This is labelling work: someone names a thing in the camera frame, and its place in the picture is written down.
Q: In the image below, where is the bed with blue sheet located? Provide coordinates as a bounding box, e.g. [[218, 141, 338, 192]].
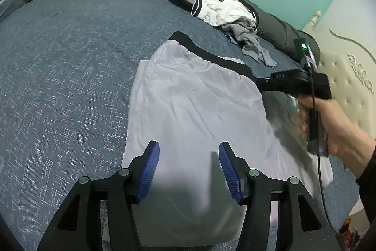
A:
[[0, 0, 365, 251]]

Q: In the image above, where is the orange floor clutter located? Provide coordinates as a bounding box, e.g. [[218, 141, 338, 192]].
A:
[[338, 217, 365, 251]]

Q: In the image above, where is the person's right forearm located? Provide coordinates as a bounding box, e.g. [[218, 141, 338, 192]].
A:
[[355, 139, 376, 222]]

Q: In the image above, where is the crumpled grey garment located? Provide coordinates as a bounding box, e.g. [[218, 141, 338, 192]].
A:
[[221, 16, 278, 68]]

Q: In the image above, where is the white black-trimmed garment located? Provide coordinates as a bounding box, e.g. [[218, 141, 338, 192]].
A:
[[190, 0, 259, 28]]

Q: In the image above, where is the black cable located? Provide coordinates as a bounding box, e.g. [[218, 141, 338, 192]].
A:
[[305, 47, 338, 240]]

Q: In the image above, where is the person's right hand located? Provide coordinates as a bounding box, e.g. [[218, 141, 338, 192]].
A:
[[297, 94, 376, 178]]

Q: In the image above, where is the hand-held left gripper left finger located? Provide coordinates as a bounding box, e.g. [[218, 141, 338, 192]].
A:
[[35, 140, 161, 251]]

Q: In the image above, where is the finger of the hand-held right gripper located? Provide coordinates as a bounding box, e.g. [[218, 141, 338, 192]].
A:
[[255, 77, 275, 92]]

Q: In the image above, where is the cream tufted headboard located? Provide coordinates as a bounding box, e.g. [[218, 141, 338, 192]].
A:
[[302, 0, 376, 140]]

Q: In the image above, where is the light lavender jacket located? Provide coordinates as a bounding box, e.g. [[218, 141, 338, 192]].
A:
[[101, 31, 334, 248]]

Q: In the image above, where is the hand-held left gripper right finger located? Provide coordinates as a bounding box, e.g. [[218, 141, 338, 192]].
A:
[[218, 141, 341, 251]]

